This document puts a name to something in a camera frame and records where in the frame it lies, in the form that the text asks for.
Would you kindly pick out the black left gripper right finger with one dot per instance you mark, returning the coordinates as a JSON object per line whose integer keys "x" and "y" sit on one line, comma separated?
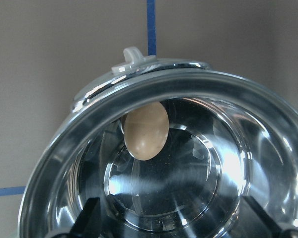
{"x": 266, "y": 221}

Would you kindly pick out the pale green cooking pot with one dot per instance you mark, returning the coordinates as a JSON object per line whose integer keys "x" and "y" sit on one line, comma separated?
{"x": 228, "y": 137}

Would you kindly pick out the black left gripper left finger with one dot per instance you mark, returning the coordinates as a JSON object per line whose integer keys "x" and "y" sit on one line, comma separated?
{"x": 88, "y": 223}

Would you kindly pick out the brown egg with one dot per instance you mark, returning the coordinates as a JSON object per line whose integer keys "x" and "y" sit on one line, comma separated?
{"x": 146, "y": 131}

